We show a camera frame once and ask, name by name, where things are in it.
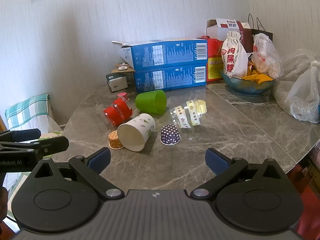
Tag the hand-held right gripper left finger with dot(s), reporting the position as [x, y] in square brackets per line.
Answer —
[100, 160]

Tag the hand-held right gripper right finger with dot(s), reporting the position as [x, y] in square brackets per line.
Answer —
[215, 163]

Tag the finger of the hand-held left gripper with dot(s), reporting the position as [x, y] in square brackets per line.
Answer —
[51, 145]
[25, 134]

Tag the small orange dotted paper cup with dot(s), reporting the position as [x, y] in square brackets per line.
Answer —
[113, 141]

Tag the red clear plastic cup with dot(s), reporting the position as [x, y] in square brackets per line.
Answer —
[117, 111]

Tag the clear cup with printed bands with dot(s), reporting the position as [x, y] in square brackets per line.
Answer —
[184, 120]

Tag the small purple dotted paper cup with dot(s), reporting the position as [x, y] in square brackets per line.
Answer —
[170, 135]

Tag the white patterned paper cup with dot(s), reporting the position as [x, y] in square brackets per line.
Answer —
[145, 123]

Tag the small yellow paper cup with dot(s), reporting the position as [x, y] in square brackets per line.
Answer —
[203, 106]

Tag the small red dotted paper cup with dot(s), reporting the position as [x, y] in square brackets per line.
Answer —
[123, 95]

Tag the green plastic cup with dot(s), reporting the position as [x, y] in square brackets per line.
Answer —
[150, 102]

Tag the white cloth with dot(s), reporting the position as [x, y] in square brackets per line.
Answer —
[47, 123]

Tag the blue glass bowl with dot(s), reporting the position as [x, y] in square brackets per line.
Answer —
[245, 87]

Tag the brown card with white hooks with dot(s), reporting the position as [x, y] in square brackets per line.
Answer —
[125, 70]

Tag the red box with yellow label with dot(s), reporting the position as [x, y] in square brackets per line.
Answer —
[213, 67]

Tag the blue cardboard box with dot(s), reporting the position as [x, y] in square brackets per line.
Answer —
[170, 53]
[170, 78]

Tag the yellow wrappers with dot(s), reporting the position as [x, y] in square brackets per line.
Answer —
[257, 76]

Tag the red-brown carton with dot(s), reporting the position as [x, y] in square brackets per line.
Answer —
[313, 180]

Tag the tied white plastic bag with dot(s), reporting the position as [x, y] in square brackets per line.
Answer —
[305, 97]

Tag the white red-printed plastic bag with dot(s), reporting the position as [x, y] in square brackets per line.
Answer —
[267, 60]

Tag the black paper bag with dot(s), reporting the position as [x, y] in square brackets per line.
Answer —
[250, 42]

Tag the translucent plastic bag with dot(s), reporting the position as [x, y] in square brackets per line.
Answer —
[292, 62]

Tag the white cardboard box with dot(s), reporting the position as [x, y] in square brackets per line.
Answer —
[220, 31]

